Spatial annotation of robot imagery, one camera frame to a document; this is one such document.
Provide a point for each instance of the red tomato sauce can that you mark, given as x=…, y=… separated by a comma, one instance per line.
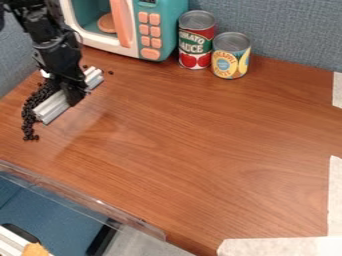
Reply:
x=196, y=40

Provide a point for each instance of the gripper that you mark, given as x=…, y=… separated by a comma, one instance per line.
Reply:
x=60, y=58

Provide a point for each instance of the toy microwave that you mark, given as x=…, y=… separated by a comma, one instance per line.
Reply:
x=133, y=26

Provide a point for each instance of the yellow pineapple can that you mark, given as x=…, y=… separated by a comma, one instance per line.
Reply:
x=230, y=56

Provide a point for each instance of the grey metal bar tool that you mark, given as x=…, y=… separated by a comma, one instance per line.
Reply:
x=55, y=105

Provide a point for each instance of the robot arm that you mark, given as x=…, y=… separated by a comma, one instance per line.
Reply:
x=38, y=20

